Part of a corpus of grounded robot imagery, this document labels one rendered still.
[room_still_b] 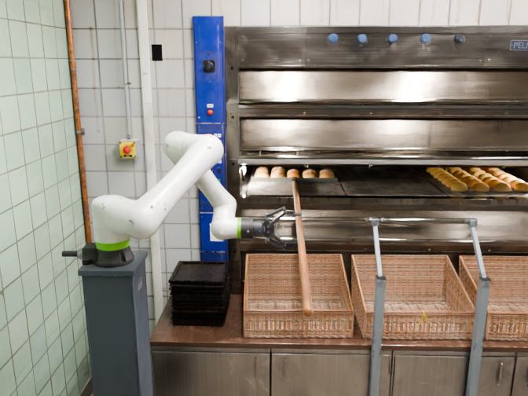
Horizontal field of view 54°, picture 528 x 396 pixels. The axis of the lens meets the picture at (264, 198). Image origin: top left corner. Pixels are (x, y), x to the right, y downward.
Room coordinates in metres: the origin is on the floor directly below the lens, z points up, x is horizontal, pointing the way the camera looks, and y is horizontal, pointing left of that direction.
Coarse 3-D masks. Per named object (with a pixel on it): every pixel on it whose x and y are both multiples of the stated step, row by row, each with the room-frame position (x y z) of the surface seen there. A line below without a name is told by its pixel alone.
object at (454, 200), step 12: (360, 204) 2.82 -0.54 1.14; (372, 204) 2.82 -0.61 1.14; (384, 204) 2.82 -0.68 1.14; (396, 204) 2.81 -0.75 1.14; (408, 204) 2.81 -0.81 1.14; (420, 204) 2.81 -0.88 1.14; (432, 204) 2.81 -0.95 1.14; (444, 204) 2.80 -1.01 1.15; (456, 204) 2.80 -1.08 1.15; (468, 204) 2.80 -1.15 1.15; (480, 204) 2.80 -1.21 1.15; (492, 204) 2.80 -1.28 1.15; (504, 204) 2.79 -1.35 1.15; (516, 204) 2.79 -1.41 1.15
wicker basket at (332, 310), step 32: (256, 256) 2.79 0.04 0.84; (288, 256) 2.79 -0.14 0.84; (320, 256) 2.79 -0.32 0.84; (256, 288) 2.74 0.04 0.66; (288, 288) 2.75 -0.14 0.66; (320, 288) 2.74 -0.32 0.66; (256, 320) 2.33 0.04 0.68; (288, 320) 2.33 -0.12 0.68; (320, 320) 2.33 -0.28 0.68; (352, 320) 2.33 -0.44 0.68
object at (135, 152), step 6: (120, 144) 2.79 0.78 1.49; (126, 144) 2.78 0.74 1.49; (138, 144) 2.83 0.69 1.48; (120, 150) 2.79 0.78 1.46; (132, 150) 2.78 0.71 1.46; (138, 150) 2.82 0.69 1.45; (120, 156) 2.78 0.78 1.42; (126, 156) 2.78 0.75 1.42; (132, 156) 2.78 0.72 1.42; (138, 156) 2.81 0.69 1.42
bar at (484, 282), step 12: (240, 216) 2.48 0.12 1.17; (252, 216) 2.48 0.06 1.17; (264, 216) 2.48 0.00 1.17; (372, 228) 2.45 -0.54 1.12; (480, 252) 2.32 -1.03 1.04; (480, 264) 2.28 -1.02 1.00; (384, 276) 2.25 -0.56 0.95; (480, 276) 2.25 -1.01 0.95; (384, 288) 2.22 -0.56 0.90; (480, 288) 2.21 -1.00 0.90; (480, 300) 2.20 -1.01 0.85; (480, 312) 2.20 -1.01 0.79; (480, 324) 2.20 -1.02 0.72; (372, 336) 2.24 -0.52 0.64; (480, 336) 2.20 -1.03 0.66; (372, 348) 2.22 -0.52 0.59; (480, 348) 2.20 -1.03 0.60; (372, 360) 2.22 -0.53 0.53; (480, 360) 2.20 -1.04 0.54; (372, 372) 2.22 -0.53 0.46; (468, 372) 2.24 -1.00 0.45; (372, 384) 2.22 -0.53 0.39; (468, 384) 2.22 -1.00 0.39
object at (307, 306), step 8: (296, 184) 3.03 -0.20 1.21; (296, 192) 2.82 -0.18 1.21; (296, 200) 2.65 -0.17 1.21; (296, 208) 2.51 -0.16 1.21; (296, 216) 2.38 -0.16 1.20; (296, 224) 2.27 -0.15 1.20; (296, 232) 2.18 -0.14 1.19; (304, 248) 1.95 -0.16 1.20; (304, 256) 1.86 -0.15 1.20; (304, 264) 1.78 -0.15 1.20; (304, 272) 1.71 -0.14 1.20; (304, 280) 1.63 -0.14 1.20; (304, 288) 1.57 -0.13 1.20; (304, 296) 1.52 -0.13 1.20; (304, 304) 1.47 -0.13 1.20; (304, 312) 1.43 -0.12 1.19; (312, 312) 1.43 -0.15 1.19
